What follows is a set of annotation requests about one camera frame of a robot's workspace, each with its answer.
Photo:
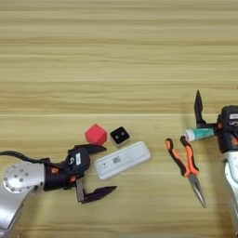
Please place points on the small black white cube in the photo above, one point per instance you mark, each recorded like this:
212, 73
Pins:
120, 136

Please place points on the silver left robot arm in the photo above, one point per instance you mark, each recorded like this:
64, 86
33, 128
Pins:
21, 178

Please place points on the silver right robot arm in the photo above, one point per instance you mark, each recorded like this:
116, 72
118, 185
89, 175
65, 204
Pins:
231, 186

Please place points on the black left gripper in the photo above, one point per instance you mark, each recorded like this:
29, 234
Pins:
57, 176

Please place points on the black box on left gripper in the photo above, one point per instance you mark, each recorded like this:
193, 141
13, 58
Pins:
79, 159

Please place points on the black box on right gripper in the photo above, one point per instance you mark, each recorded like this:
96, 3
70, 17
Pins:
231, 116

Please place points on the teal white glue stick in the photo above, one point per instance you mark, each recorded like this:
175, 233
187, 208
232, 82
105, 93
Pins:
201, 134

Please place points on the white rectangular device box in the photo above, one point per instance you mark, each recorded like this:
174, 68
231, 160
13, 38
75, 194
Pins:
124, 159

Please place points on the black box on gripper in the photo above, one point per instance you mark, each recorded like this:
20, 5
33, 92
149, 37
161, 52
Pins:
79, 159
231, 116

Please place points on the red cube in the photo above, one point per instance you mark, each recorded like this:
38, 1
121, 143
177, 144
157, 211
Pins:
96, 134

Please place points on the orange black needle-nose pliers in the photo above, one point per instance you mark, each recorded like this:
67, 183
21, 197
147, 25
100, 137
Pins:
188, 169

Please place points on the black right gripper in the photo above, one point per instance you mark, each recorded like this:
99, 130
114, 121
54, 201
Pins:
227, 141

